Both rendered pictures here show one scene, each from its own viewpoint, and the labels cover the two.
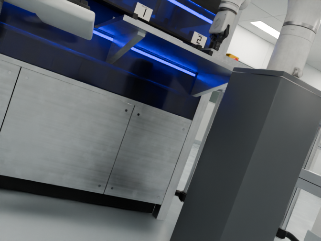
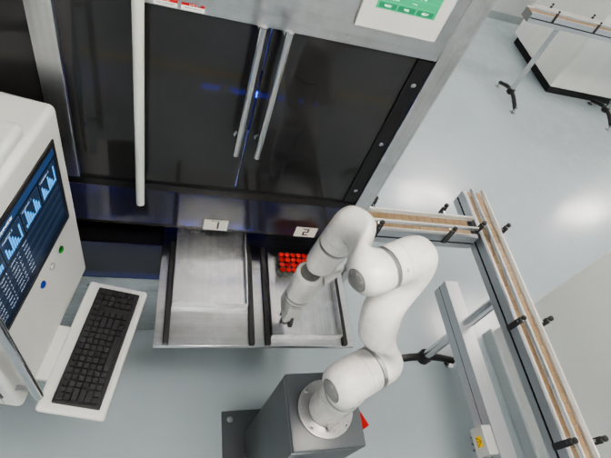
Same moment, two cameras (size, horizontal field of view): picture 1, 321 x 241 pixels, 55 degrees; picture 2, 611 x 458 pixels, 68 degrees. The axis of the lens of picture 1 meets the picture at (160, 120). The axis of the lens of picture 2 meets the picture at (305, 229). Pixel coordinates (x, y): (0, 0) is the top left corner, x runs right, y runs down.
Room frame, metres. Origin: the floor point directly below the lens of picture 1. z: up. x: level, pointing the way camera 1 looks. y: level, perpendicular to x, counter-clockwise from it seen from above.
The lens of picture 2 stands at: (0.55, -0.05, 2.36)
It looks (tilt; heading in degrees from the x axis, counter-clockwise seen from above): 50 degrees down; 1
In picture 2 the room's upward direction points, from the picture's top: 25 degrees clockwise
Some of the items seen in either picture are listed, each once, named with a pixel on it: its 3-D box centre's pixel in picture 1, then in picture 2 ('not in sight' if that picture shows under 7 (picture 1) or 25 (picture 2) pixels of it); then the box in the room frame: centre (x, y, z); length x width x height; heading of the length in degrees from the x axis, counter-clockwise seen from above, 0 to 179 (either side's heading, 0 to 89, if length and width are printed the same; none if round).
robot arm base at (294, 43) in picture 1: (289, 56); (334, 401); (1.13, -0.36, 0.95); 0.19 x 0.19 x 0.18
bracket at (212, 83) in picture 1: (213, 87); not in sight; (1.54, -0.19, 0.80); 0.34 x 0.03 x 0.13; 26
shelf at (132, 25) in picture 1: (176, 54); (255, 285); (1.44, 0.03, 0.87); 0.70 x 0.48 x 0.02; 116
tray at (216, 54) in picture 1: (212, 62); (302, 294); (1.48, -0.14, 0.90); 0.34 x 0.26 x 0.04; 26
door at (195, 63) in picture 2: not in sight; (164, 109); (1.43, 0.44, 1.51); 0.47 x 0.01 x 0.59; 116
